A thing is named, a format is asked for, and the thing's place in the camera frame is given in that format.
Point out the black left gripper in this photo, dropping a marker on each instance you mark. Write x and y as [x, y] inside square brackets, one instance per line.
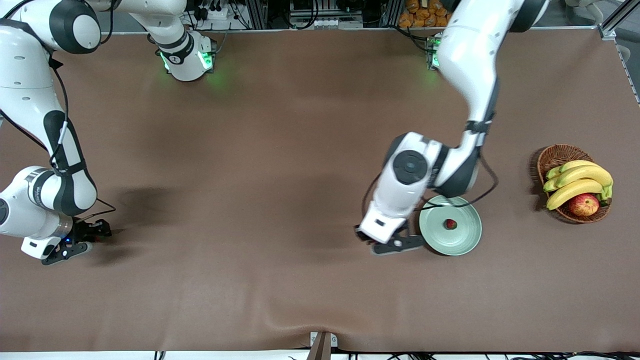
[363, 236]

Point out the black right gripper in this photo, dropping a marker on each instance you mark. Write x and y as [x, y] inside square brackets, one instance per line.
[86, 231]

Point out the red strawberry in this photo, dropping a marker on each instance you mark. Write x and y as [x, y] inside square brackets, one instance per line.
[451, 224]

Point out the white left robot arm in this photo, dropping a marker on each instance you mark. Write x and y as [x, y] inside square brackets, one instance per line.
[470, 60]

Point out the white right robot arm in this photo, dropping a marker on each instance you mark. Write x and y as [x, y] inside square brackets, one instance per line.
[30, 100]

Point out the light green round plate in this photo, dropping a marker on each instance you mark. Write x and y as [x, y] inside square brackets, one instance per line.
[460, 237]

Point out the brown table cloth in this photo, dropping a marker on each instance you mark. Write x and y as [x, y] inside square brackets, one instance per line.
[250, 125]

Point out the yellow banana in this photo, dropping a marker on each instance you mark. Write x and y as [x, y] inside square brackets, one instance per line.
[570, 191]
[550, 185]
[552, 173]
[575, 164]
[585, 174]

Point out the white power strip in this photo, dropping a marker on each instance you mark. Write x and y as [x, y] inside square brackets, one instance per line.
[220, 14]
[327, 23]

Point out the brown wicker basket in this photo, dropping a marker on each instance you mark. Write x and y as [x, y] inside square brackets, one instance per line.
[562, 152]

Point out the red yellow apple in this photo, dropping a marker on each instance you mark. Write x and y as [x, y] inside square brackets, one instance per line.
[584, 206]

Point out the bag of orange bread rolls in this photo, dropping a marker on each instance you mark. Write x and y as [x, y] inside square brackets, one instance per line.
[422, 15]

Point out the aluminium frame profile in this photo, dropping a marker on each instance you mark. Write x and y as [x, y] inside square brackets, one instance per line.
[257, 12]
[612, 24]

